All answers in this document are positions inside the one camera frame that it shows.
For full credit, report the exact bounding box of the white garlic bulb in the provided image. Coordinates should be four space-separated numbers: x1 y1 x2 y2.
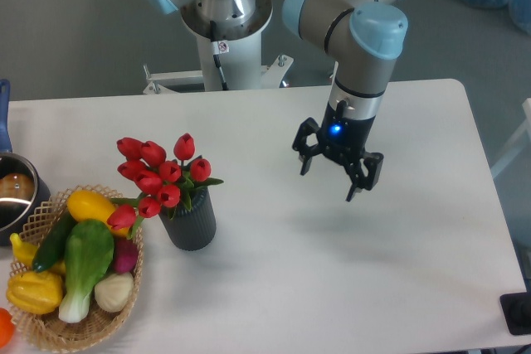
95 273 134 313

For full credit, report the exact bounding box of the small yellow gourd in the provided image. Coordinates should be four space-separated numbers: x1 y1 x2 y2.
9 233 66 276

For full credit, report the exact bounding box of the red tulip bouquet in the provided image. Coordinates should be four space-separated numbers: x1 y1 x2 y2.
107 133 223 238

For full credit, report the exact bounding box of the blue handled saucepan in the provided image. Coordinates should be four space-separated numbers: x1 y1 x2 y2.
1 79 50 247

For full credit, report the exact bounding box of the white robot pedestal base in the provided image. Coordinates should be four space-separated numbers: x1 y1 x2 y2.
144 0 294 95

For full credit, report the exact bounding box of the black cable on pedestal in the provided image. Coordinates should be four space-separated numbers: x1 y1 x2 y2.
209 20 230 91

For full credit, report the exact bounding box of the dark grey ribbed vase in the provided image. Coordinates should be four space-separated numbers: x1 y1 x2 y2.
159 188 217 251

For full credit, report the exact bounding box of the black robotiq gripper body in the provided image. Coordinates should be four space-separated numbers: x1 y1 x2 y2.
317 104 375 169

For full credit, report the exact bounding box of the green bok choy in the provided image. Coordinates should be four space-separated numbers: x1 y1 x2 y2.
58 220 114 323

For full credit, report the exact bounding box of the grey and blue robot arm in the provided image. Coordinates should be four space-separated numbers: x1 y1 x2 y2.
148 0 408 193

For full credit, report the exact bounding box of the woven wicker basket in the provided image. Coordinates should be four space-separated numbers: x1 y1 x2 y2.
7 183 145 354

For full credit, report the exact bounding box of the purple radish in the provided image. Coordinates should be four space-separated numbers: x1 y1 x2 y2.
112 239 139 274

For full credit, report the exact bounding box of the yellow bell pepper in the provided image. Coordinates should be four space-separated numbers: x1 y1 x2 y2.
6 271 64 315

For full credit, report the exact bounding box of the dark green cucumber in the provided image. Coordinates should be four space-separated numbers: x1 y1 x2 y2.
32 211 77 273

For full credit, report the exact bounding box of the yellow squash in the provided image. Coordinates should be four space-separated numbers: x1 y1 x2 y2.
66 190 129 238

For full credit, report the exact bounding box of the black device at edge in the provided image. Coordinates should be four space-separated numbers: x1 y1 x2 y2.
499 292 530 336

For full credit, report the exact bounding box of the orange fruit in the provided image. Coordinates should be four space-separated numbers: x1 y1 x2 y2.
0 308 15 348

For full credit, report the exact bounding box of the white frame at right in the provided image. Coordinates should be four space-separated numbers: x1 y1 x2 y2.
490 98 530 179

